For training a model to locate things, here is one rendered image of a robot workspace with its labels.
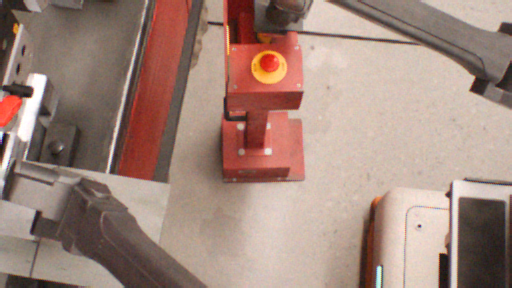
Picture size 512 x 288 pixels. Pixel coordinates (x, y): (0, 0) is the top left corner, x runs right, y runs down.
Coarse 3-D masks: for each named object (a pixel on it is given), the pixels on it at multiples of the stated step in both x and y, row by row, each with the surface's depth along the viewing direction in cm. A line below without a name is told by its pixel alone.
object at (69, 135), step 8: (48, 128) 130; (56, 128) 130; (64, 128) 130; (72, 128) 130; (48, 136) 129; (56, 136) 129; (64, 136) 129; (72, 136) 129; (48, 144) 129; (64, 144) 129; (72, 144) 129; (40, 152) 129; (48, 152) 128; (64, 152) 128; (72, 152) 129; (40, 160) 128; (48, 160) 128; (56, 160) 128; (64, 160) 128; (72, 160) 130; (8, 280) 122; (16, 280) 122; (24, 280) 122; (32, 280) 122; (40, 280) 122
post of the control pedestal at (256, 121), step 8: (248, 112) 180; (256, 112) 180; (264, 112) 180; (248, 120) 186; (256, 120) 186; (264, 120) 186; (248, 128) 193; (256, 128) 193; (264, 128) 193; (248, 136) 199; (256, 136) 200; (264, 136) 200; (248, 144) 207; (256, 144) 207
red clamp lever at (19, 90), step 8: (8, 88) 102; (16, 88) 102; (24, 88) 102; (32, 88) 103; (8, 96) 100; (16, 96) 100; (24, 96) 102; (0, 104) 98; (8, 104) 98; (16, 104) 99; (0, 112) 96; (8, 112) 97; (16, 112) 99; (0, 120) 95; (8, 120) 96
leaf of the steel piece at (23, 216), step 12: (0, 180) 117; (0, 192) 116; (0, 204) 116; (12, 204) 116; (0, 216) 115; (12, 216) 115; (24, 216) 115; (0, 228) 114; (12, 228) 114; (24, 228) 115; (36, 240) 114
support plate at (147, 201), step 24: (72, 168) 118; (120, 192) 117; (144, 192) 117; (168, 192) 117; (144, 216) 116; (0, 240) 114; (24, 240) 114; (48, 240) 114; (0, 264) 113; (24, 264) 113; (48, 264) 113; (72, 264) 113; (96, 264) 113
